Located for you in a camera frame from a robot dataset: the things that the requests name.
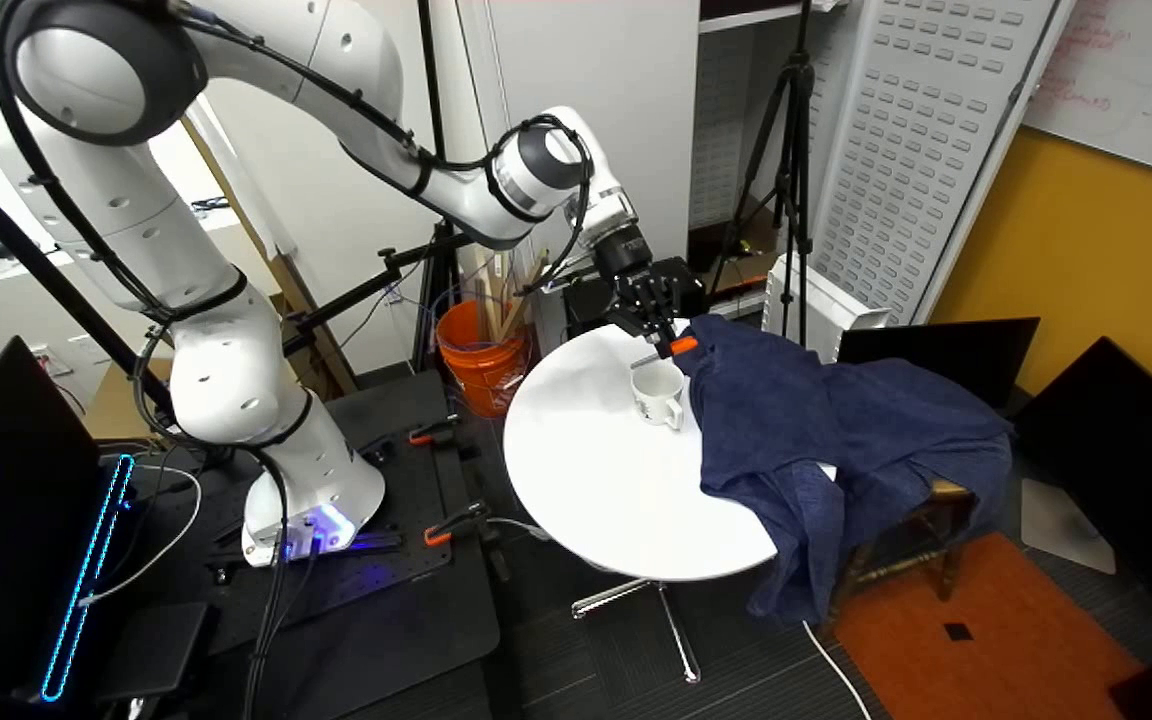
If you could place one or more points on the black computer with blue light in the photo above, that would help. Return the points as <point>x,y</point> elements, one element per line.
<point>11,532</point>

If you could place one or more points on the white radiator heater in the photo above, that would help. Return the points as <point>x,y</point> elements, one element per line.
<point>818,314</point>

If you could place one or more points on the orange floor mat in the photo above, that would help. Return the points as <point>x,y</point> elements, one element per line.
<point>978,643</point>

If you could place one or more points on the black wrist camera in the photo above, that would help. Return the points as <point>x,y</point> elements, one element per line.
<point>621,251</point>

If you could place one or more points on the wooden stick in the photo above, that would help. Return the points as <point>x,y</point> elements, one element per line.
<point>514,317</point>
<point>487,301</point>

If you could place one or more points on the wooden chair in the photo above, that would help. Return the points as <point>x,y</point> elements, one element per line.
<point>929,527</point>

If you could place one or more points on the black stand boom bar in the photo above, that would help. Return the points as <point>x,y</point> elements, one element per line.
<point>350,297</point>

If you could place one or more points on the clear plastic cup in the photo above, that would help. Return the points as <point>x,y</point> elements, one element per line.
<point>663,395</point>

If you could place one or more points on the black camera tripod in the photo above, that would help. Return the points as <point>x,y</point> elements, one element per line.
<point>790,172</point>

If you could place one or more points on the orange plastic bucket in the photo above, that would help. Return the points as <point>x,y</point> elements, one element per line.
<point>477,364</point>

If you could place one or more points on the black diagonal stand pole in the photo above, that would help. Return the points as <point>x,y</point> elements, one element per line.
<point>43,253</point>

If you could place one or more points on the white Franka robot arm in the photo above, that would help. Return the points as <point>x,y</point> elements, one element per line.
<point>217,360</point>

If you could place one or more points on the white perforated panel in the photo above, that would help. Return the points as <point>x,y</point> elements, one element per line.
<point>920,147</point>

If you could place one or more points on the whiteboard with red writing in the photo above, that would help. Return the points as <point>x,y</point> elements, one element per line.
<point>1138,72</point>

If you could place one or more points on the dark blue cloth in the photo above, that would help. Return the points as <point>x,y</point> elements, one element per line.
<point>842,424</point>

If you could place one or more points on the large black flat panel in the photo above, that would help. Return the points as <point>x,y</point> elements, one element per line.
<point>1121,455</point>

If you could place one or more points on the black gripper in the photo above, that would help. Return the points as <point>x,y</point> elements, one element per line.
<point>658,291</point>

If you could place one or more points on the white metal table leg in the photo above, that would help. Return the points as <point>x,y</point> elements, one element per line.
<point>676,633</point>

